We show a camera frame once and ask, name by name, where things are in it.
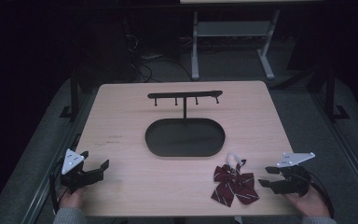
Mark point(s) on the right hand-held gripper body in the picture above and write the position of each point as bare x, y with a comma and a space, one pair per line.
295, 183

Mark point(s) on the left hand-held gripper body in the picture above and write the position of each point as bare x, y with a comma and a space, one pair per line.
74, 179

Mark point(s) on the dark red striped bow tie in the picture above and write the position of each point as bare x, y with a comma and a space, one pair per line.
234, 183

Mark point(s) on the black hook rack with tray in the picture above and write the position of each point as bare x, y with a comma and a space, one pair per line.
185, 138

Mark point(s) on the person's left hand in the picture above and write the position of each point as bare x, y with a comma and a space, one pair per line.
73, 199

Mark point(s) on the person's right hand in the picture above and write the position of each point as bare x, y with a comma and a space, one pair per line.
310, 203

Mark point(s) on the black metal stand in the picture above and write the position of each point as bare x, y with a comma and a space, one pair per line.
331, 93
74, 93

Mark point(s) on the white metal table frame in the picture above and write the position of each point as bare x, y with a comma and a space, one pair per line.
233, 28

